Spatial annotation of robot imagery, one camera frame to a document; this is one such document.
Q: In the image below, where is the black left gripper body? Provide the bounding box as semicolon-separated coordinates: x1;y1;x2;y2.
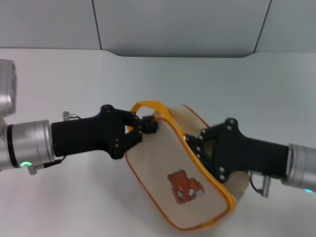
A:
50;105;127;160

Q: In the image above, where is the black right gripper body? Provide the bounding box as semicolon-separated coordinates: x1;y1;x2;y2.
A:
213;118;289;183

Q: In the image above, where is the beige food bag orange trim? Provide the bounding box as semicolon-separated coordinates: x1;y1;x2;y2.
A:
124;100;249;232

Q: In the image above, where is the right wrist cable with connector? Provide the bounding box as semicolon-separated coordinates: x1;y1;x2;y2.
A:
247;172;272;198

